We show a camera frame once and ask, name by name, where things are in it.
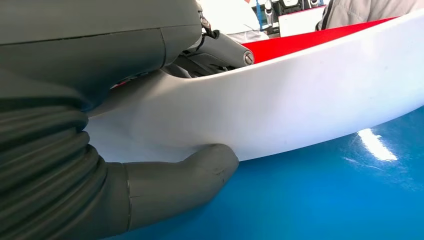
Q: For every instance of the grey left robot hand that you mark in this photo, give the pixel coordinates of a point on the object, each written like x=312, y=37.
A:
x=82, y=49

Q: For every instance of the person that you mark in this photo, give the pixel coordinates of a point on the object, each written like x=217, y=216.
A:
x=364, y=11

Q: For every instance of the red barrier belt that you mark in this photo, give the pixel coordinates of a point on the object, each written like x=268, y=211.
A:
x=298, y=43

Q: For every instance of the white work table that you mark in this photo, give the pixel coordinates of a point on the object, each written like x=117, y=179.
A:
x=299, y=23

